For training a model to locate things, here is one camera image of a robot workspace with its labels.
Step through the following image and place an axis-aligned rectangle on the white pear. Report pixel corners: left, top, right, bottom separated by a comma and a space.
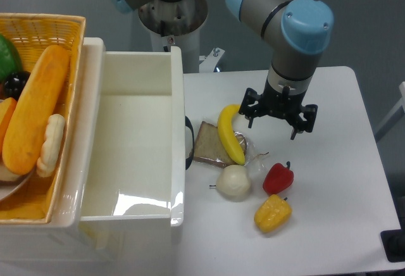
209, 165, 251, 198

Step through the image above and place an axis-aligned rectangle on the yellow bell pepper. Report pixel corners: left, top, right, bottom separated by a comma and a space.
254, 194, 292, 233

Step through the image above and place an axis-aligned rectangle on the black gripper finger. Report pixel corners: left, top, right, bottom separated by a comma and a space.
238, 87, 262, 129
290, 104, 318, 140

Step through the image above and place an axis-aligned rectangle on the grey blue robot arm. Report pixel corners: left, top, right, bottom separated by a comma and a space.
111, 0, 334, 134

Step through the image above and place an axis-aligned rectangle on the orange baguette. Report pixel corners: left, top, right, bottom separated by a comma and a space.
1, 45, 70, 175

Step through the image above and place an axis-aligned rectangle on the brown bread slice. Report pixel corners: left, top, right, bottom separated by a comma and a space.
193, 121, 237, 168

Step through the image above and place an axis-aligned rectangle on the yellow wicker basket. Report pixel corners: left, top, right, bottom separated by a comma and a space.
1, 13, 85, 225

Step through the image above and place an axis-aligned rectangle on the clear plastic wrapper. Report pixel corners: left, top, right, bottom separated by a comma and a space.
235, 132, 269, 177

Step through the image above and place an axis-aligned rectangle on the yellow banana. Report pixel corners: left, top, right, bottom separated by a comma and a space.
217, 104, 245, 165

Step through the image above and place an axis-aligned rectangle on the black device at edge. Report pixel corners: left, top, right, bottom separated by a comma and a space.
380, 229, 405, 263

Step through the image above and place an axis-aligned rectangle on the orange fruit piece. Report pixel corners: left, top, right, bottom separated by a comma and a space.
0, 97, 17, 149

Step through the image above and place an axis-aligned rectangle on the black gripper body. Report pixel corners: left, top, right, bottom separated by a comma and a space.
261, 81, 310, 120

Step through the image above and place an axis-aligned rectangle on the red bell pepper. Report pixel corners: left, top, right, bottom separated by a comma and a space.
262, 161, 294, 195

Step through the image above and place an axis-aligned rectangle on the white frame at right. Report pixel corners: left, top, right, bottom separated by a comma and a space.
374, 82, 404, 142

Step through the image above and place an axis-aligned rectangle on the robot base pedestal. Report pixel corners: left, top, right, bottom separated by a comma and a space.
138, 0, 208, 73

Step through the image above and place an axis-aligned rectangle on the white metal bracket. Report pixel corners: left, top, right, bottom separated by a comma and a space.
199, 47, 225, 73

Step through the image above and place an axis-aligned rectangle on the black round fruit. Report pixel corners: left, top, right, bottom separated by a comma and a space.
2, 71, 30, 100

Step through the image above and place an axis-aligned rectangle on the grey plate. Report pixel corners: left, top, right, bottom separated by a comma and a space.
1, 167, 35, 201

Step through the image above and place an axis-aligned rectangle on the white plastic bin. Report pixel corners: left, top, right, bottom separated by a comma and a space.
1, 38, 186, 263

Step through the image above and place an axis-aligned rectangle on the black white mug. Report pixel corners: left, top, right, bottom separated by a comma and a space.
185, 116, 195, 170

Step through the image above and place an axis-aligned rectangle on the cream white squash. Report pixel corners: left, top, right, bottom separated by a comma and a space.
36, 114, 65, 178

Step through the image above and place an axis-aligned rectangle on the green vegetable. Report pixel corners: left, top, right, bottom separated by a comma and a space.
0, 35, 23, 82

